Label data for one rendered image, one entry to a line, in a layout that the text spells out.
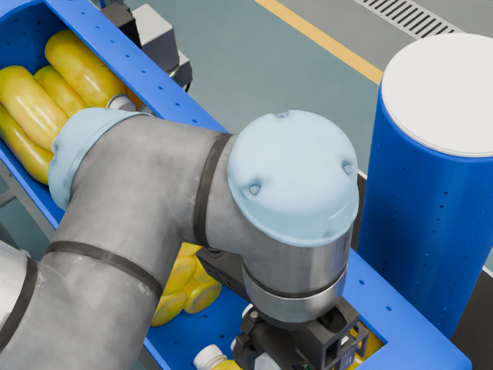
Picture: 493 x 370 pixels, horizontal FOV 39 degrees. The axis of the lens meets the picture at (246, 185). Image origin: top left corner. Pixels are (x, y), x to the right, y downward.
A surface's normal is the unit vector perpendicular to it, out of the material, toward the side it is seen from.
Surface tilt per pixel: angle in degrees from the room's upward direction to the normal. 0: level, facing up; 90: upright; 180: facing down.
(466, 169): 90
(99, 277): 18
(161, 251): 69
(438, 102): 0
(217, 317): 7
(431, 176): 90
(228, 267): 32
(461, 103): 0
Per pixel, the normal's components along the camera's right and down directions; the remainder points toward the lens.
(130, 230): 0.40, -0.33
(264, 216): -0.47, 0.71
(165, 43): 0.62, 0.62
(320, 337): -0.06, -0.57
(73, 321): 0.66, -0.36
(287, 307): -0.08, 0.82
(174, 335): 0.46, -0.79
